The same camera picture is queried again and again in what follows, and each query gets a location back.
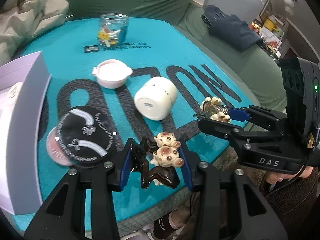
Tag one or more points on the cream white jar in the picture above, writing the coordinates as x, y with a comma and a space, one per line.
155, 99

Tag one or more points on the lavender gift box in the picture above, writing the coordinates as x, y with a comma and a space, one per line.
24, 82

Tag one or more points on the dark blue garment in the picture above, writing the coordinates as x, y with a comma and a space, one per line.
230, 29

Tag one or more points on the black lid glass jar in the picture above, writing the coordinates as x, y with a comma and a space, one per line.
85, 136

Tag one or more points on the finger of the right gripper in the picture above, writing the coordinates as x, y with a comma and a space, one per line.
239, 139
270, 120

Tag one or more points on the pink round compact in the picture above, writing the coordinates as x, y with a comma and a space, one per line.
54, 150

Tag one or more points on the operator hand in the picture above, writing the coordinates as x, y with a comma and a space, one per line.
273, 177

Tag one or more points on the pink lidded bowl container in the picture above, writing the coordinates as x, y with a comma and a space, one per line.
112, 73

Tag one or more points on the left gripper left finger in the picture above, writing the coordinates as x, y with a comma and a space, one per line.
62, 214

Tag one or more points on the glass jar with trinkets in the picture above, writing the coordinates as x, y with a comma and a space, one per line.
112, 29

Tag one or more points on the clear bear hair claw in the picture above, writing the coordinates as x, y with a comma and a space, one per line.
212, 108

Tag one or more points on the teal bubble mailer mat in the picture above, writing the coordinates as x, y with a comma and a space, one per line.
151, 48

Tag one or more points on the beige puffer jacket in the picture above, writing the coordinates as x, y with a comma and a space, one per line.
24, 20

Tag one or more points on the dark brown bear hair claw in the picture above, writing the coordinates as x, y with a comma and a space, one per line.
156, 159

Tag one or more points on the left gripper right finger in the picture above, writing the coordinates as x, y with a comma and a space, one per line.
230, 206

